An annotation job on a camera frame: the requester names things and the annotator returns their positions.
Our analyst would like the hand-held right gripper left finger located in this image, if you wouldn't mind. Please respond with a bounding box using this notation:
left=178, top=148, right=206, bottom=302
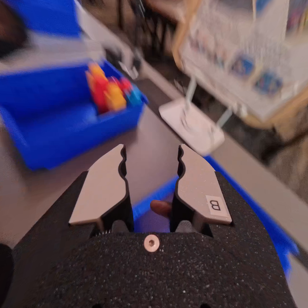
left=68, top=144, right=135, bottom=234

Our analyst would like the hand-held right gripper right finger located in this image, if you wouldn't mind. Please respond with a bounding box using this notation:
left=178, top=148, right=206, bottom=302
left=170, top=144, right=233, bottom=233

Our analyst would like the blue plastic bin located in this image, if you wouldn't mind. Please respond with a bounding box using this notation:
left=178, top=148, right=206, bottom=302
left=0, top=60, right=148, bottom=171
left=132, top=155, right=300, bottom=279
left=6, top=0, right=82, bottom=39

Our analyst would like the cluster of plastic block towers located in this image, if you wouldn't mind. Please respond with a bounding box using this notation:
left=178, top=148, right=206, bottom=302
left=85, top=63, right=143, bottom=115

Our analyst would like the person's right hand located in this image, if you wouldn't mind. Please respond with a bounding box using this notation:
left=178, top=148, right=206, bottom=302
left=150, top=200, right=172, bottom=218

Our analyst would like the instruction poster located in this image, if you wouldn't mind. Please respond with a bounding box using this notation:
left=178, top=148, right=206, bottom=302
left=180, top=0, right=308, bottom=121

